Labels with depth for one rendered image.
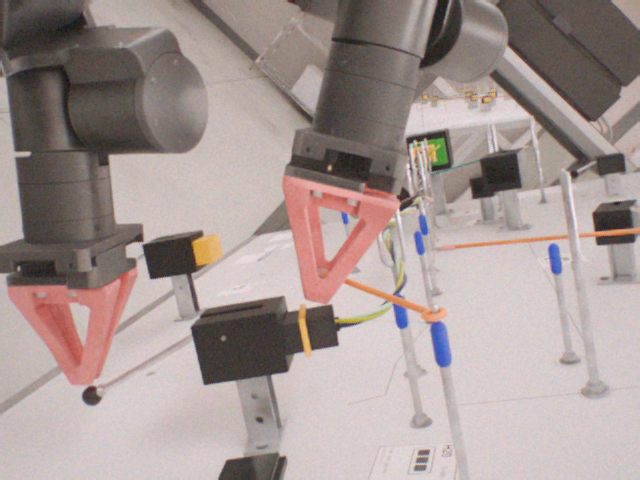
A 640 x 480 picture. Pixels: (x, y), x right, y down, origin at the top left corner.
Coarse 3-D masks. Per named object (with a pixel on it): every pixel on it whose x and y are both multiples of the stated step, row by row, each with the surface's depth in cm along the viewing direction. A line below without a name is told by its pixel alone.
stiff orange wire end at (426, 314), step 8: (320, 272) 47; (328, 272) 46; (352, 280) 42; (360, 288) 41; (368, 288) 40; (376, 288) 39; (376, 296) 39; (384, 296) 38; (392, 296) 37; (400, 304) 36; (408, 304) 35; (416, 304) 35; (424, 312) 33; (440, 312) 33; (432, 320) 33
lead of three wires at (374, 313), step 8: (392, 256) 53; (400, 264) 51; (400, 272) 50; (400, 280) 49; (400, 288) 48; (384, 304) 47; (368, 312) 47; (376, 312) 47; (384, 312) 47; (336, 320) 46; (344, 320) 46; (352, 320) 46; (360, 320) 46; (368, 320) 46
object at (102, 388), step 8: (192, 336) 47; (224, 336) 45; (176, 344) 47; (184, 344) 47; (160, 352) 48; (168, 352) 47; (152, 360) 48; (160, 360) 48; (136, 368) 48; (144, 368) 48; (120, 376) 48; (128, 376) 48; (104, 384) 48; (112, 384) 48; (104, 392) 48
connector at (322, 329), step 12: (288, 312) 48; (312, 312) 47; (324, 312) 46; (288, 324) 45; (312, 324) 45; (324, 324) 45; (336, 324) 46; (288, 336) 45; (300, 336) 45; (312, 336) 45; (324, 336) 45; (336, 336) 45; (288, 348) 45; (300, 348) 45; (312, 348) 45
